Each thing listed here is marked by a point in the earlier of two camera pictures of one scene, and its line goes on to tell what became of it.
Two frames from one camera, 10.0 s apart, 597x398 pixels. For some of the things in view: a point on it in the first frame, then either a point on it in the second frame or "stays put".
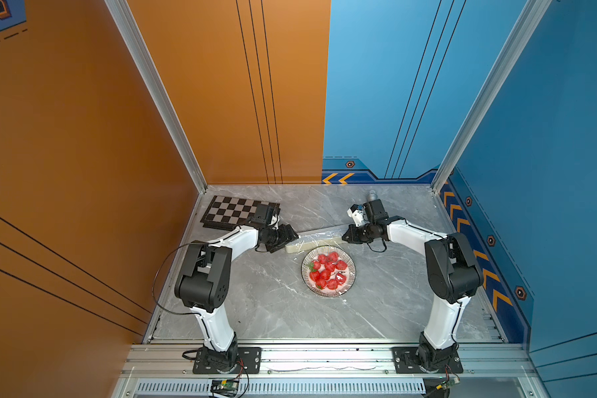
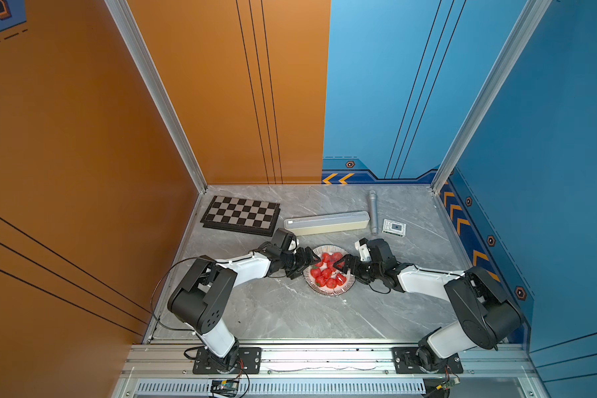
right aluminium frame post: (532, 15) stays put
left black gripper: (287, 236) to (304, 262)
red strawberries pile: (325, 271) stays put
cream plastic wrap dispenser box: (316, 239) to (323, 224)
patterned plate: (328, 271) stays put
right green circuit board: (448, 383) stays put
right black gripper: (352, 237) to (347, 259)
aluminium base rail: (328, 368) stays put
